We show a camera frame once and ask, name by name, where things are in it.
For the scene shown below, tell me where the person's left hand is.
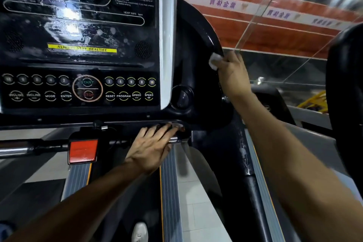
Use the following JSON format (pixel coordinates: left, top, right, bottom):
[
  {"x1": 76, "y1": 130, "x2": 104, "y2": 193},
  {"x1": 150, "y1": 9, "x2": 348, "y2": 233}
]
[{"x1": 125, "y1": 123, "x2": 185, "y2": 176}]

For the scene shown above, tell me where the person's right hand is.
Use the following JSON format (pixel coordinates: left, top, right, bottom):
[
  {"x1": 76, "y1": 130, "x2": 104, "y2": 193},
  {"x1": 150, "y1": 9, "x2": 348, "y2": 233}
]
[{"x1": 211, "y1": 50, "x2": 253, "y2": 101}]

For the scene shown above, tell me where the white wiping cloth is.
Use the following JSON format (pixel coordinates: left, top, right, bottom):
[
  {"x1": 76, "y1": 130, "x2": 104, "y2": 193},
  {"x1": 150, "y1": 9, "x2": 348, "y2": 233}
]
[{"x1": 208, "y1": 53, "x2": 224, "y2": 71}]

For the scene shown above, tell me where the person's left forearm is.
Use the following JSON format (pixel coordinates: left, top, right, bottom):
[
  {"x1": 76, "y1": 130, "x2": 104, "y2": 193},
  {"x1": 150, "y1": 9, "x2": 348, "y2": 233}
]
[{"x1": 6, "y1": 162, "x2": 145, "y2": 242}]

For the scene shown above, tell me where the person's right forearm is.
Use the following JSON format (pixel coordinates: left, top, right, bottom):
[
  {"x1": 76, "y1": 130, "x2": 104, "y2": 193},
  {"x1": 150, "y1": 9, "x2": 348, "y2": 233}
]
[{"x1": 228, "y1": 92, "x2": 363, "y2": 242}]

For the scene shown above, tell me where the grey ribbed treadmill deck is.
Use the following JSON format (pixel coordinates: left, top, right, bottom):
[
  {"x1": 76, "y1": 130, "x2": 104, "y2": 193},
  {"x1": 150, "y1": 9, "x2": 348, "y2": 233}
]
[{"x1": 61, "y1": 143, "x2": 185, "y2": 242}]

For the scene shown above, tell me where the black treadmill motor cover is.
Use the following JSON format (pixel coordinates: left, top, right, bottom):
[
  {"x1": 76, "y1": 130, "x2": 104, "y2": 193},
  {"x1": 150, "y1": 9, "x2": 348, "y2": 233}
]
[{"x1": 251, "y1": 84, "x2": 296, "y2": 125}]

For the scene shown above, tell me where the white shoe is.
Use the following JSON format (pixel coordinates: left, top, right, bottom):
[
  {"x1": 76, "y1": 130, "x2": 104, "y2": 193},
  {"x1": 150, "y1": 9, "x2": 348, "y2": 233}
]
[{"x1": 131, "y1": 222, "x2": 149, "y2": 242}]

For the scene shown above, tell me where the neighbouring black treadmill console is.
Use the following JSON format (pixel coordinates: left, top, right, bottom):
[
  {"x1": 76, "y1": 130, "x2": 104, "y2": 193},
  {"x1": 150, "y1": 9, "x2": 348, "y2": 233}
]
[{"x1": 326, "y1": 23, "x2": 363, "y2": 197}]

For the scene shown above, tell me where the red and white wall banner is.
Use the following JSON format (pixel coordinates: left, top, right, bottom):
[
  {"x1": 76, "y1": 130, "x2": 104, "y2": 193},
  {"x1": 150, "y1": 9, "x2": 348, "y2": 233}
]
[{"x1": 177, "y1": 0, "x2": 363, "y2": 60}]

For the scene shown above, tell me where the red treadmill stop switch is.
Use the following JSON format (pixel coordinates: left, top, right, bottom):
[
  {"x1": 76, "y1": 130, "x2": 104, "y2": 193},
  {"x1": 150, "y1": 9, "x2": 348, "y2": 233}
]
[{"x1": 67, "y1": 138, "x2": 99, "y2": 165}]

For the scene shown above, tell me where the black treadmill upright post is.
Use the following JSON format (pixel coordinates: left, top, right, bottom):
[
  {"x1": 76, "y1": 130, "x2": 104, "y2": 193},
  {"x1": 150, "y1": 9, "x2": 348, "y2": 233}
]
[{"x1": 196, "y1": 114, "x2": 273, "y2": 242}]

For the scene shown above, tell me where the yellow metal frame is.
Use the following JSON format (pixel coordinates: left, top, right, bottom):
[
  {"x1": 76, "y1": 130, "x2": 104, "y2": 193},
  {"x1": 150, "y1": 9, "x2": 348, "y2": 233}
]
[{"x1": 297, "y1": 90, "x2": 328, "y2": 113}]

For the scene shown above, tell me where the grey treadmill side rail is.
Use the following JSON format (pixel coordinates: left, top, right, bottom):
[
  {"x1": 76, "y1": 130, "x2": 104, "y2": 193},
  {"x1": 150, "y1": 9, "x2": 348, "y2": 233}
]
[{"x1": 245, "y1": 128, "x2": 285, "y2": 242}]

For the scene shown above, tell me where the chrome and black handlebar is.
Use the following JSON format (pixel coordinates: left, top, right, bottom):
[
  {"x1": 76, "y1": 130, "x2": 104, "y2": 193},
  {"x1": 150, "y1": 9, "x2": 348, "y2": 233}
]
[{"x1": 0, "y1": 133, "x2": 191, "y2": 159}]

